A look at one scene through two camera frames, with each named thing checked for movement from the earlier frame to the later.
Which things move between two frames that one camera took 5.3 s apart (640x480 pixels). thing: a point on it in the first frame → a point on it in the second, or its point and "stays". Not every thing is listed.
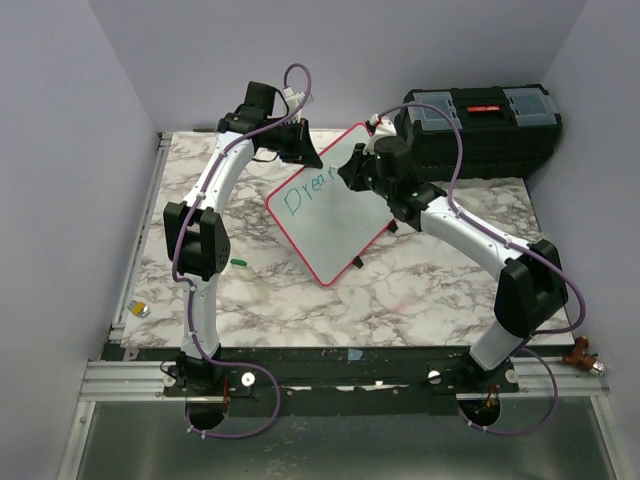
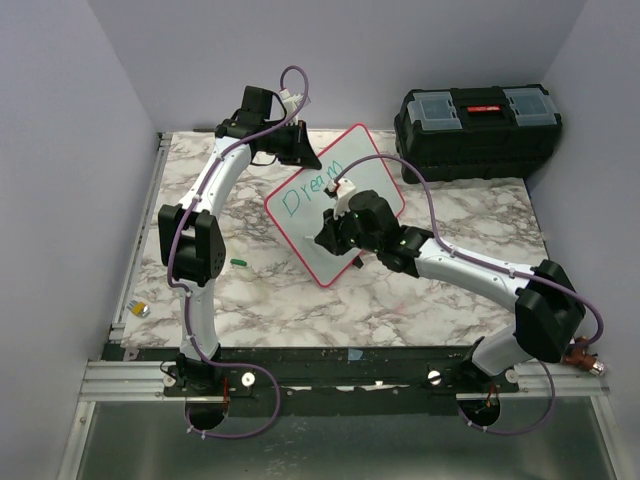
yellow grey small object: x=139 y=308 stays
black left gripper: x=302 y=150 stays
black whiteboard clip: x=358 y=262 stays
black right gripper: x=350 y=172 → x=328 y=236
